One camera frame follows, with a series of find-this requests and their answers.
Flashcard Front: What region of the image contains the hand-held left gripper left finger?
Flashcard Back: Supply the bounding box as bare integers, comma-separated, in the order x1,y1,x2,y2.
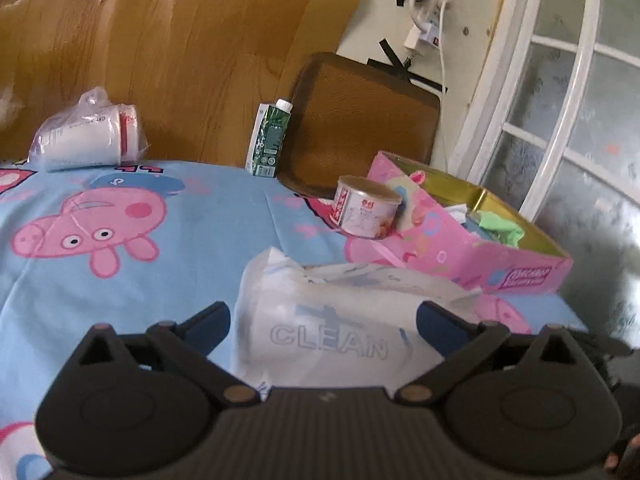
60,301,261,406

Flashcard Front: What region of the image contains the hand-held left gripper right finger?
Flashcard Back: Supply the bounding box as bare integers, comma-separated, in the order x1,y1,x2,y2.
395,301,601,405

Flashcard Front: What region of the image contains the pink cardboard box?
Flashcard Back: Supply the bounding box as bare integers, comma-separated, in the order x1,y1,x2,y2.
367,150,574,295

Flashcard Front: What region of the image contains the green cloth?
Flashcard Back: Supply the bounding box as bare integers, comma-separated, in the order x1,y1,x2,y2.
467,210,526,250

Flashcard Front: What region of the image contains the white wipes pack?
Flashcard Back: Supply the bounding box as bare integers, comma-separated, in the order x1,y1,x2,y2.
232,246,483,391

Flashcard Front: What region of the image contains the person's right hand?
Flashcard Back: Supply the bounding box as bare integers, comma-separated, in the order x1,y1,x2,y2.
605,432,640,480

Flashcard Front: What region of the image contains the pink snack can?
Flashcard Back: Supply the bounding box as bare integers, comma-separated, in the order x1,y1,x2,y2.
330,175,403,240

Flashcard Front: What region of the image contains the green drink carton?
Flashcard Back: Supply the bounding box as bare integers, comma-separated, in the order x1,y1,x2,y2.
246,99,293,178

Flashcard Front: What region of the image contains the bag of paper cups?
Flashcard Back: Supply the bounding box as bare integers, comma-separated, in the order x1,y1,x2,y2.
27,87,151,173

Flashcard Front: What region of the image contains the long black tape strip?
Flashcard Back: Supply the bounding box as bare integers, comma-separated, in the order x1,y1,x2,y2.
367,59,448,95

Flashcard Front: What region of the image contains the wooden board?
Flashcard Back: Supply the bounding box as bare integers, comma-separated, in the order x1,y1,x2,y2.
0,0,371,171

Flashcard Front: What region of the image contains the white power strip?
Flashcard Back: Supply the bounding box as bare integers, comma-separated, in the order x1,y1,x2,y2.
405,0,451,50

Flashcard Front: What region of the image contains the white window frame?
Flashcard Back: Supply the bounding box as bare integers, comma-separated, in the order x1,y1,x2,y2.
447,0,640,241

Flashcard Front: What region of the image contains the white cable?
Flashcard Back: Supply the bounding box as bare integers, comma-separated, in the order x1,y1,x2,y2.
437,2,451,173

